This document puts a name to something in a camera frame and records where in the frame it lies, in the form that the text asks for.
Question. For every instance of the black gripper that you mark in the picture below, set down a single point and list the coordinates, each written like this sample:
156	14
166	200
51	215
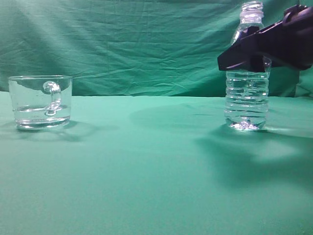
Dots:
289	43

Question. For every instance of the clear plastic water bottle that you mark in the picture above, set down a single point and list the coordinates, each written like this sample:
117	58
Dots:
246	100

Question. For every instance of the green backdrop cloth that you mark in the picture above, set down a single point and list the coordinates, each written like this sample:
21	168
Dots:
119	47

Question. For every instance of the green table cloth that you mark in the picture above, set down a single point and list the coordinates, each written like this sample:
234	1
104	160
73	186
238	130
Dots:
158	166

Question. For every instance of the clear glass cup with handle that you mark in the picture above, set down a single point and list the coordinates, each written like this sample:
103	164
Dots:
40	101

